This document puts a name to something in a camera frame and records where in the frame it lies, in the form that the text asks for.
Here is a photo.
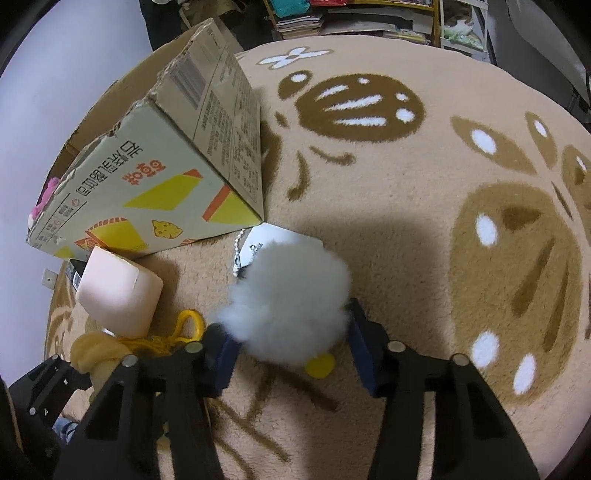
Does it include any wooden bookshelf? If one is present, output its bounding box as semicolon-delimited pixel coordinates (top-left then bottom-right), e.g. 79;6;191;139
263;1;441;47

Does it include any yellow dog plush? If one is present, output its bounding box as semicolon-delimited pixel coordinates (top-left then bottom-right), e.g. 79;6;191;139
70;310;206;401

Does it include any white fluffy bird plush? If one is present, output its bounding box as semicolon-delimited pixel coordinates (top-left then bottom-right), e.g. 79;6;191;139
215;223;352;379

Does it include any pink bear plush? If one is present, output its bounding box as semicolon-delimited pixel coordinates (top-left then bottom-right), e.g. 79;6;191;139
27;177;61;229

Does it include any white metal cart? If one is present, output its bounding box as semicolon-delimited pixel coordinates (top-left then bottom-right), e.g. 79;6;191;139
439;0;490;62

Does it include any brown cardboard box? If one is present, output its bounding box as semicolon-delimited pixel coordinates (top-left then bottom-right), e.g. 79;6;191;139
27;18;263;260

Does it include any teal bag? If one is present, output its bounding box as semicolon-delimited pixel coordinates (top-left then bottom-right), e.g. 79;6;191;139
270;0;310;18

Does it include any stack of books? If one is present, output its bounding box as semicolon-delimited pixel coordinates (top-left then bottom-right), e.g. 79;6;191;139
276;13;325;39

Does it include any white wall socket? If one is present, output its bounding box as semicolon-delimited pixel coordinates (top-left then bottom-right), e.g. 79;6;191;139
41;269;58;290

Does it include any beige patterned round rug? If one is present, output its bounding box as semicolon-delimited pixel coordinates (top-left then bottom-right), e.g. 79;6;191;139
43;34;591;480

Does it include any pink swirl roll cake plush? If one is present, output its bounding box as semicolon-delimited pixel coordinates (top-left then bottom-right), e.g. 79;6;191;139
76;247;163;339

